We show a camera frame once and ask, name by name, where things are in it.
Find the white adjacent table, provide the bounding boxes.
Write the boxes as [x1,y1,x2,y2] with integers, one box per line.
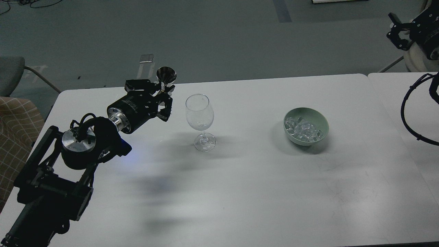
[368,72,439,200]

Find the grey metal floor plate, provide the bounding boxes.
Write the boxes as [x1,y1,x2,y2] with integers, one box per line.
[139,54,154,63]

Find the pile of clear ice cubes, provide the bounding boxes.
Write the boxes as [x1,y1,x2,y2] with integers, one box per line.
[284,117,323,142]

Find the clear wine glass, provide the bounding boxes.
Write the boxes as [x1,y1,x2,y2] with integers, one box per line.
[185,94,216,152]

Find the black floor cables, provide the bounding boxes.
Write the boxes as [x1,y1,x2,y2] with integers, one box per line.
[0,0,60,15]

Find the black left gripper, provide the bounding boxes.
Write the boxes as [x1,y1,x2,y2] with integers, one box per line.
[107,79,175,134]

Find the green ceramic bowl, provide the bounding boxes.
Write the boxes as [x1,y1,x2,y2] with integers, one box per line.
[282,107,329,146]

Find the beige checkered cushion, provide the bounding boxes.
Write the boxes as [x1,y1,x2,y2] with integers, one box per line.
[0,96,45,209]

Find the grey chair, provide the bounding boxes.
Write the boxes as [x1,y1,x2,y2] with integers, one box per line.
[0,56,61,97]

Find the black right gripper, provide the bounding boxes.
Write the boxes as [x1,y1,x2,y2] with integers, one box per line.
[386,6,439,60]

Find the steel cocktail jigger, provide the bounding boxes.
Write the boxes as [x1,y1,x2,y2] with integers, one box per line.
[156,66,177,92]

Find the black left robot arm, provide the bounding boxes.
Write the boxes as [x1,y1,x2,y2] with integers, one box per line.
[1,77,175,247]

